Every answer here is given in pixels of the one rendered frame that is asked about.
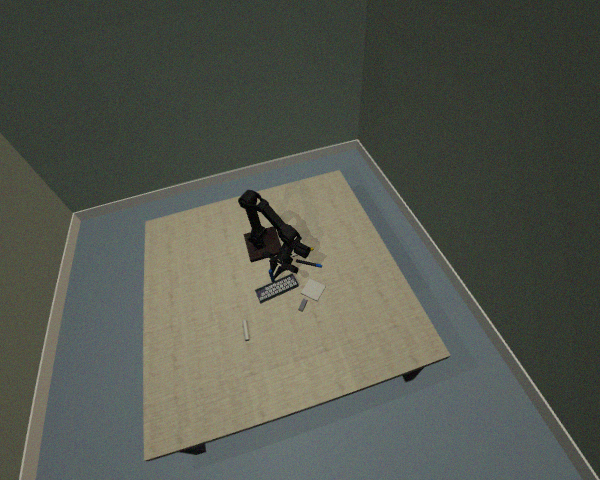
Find beige flat square slab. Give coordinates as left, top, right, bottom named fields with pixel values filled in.
left=301, top=279, right=326, bottom=301

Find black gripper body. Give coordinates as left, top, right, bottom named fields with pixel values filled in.
left=262, top=247, right=298, bottom=274

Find black keyboard with white keys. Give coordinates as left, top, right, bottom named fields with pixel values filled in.
left=255, top=273, right=299, bottom=304

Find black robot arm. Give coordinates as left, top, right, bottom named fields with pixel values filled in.
left=238, top=190, right=311, bottom=258

